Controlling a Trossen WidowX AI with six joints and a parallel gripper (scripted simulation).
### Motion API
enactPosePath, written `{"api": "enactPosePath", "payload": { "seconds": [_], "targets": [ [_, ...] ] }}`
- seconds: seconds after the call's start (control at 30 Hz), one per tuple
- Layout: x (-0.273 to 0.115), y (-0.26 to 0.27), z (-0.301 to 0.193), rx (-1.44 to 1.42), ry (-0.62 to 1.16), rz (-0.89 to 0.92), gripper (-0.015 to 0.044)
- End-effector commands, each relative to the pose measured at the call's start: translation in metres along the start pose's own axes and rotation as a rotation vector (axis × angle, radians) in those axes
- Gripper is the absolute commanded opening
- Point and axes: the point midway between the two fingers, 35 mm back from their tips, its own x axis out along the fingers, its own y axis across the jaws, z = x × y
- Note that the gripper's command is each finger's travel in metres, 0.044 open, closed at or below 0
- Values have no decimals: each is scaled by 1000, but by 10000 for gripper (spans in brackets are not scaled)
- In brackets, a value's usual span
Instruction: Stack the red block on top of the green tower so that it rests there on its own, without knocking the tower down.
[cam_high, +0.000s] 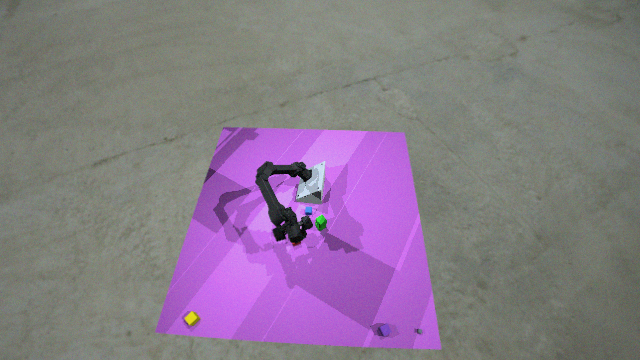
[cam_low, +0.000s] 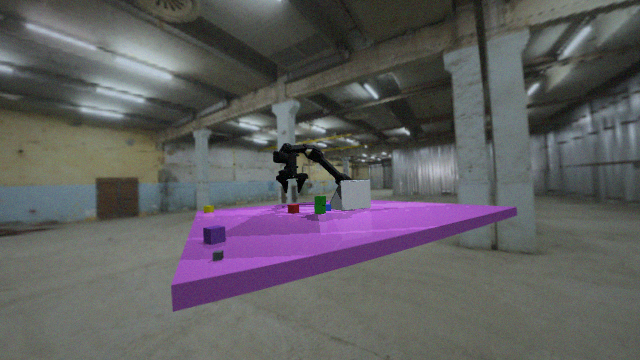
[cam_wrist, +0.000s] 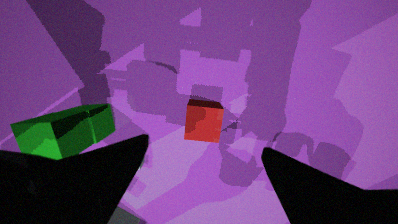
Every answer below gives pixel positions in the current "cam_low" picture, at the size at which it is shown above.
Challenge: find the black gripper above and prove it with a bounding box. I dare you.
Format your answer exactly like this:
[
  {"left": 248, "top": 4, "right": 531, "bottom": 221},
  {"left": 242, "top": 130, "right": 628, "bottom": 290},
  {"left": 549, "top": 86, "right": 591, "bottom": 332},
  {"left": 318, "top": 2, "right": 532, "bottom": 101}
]
[{"left": 276, "top": 164, "right": 308, "bottom": 193}]

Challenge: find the purple cube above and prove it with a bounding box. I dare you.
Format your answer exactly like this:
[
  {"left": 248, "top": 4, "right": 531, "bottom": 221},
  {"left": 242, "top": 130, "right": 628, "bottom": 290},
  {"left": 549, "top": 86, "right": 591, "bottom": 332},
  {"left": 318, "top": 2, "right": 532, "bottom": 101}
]
[{"left": 203, "top": 225, "right": 225, "bottom": 245}]

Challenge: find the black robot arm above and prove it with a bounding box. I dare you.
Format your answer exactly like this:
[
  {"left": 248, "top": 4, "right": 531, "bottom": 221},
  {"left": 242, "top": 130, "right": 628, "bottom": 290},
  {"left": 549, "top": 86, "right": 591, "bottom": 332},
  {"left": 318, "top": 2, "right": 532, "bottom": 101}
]
[{"left": 273, "top": 143, "right": 352, "bottom": 185}]

